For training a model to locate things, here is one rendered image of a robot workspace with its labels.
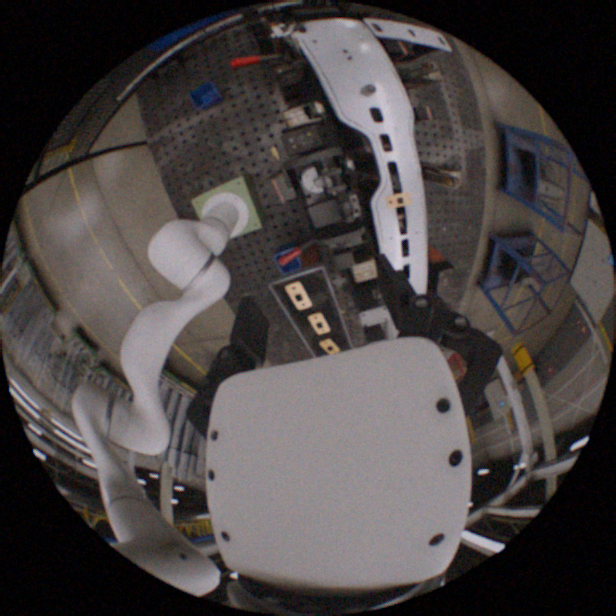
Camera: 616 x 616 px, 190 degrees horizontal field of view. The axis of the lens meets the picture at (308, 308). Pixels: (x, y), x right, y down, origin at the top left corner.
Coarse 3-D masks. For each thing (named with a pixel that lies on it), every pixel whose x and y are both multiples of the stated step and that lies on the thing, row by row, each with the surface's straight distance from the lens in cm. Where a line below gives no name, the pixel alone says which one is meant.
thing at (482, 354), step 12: (444, 336) 11; (468, 336) 10; (480, 336) 10; (456, 348) 10; (468, 348) 10; (480, 348) 10; (492, 348) 10; (468, 360) 10; (480, 360) 9; (492, 360) 10; (468, 372) 9; (480, 372) 9; (492, 372) 9; (468, 384) 9; (480, 384) 9; (468, 396) 9; (480, 396) 9; (468, 408) 9
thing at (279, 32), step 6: (282, 24) 44; (300, 24) 43; (276, 30) 43; (282, 30) 45; (288, 30) 44; (294, 30) 44; (300, 30) 43; (306, 30) 44; (270, 36) 44; (276, 36) 43; (282, 36) 42; (288, 36) 43; (282, 42) 44; (288, 42) 45; (294, 42) 46; (288, 48) 47; (294, 48) 48; (288, 54) 55; (294, 54) 51; (300, 54) 51; (294, 60) 54
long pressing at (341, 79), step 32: (320, 32) 70; (352, 32) 73; (320, 64) 62; (352, 64) 64; (384, 64) 68; (352, 96) 59; (384, 96) 62; (352, 128) 57; (384, 128) 59; (384, 160) 59; (416, 160) 63; (384, 192) 60; (416, 192) 64; (384, 224) 62; (416, 224) 67; (416, 256) 73; (416, 288) 82
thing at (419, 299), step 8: (416, 296) 10; (424, 296) 10; (416, 304) 10; (424, 304) 10; (432, 304) 10; (408, 312) 9; (416, 312) 9; (424, 312) 9; (408, 320) 9; (416, 320) 9; (424, 320) 9; (400, 328) 9; (408, 328) 9; (416, 328) 9; (424, 328) 9; (400, 336) 8; (408, 336) 8; (416, 336) 8; (424, 336) 8
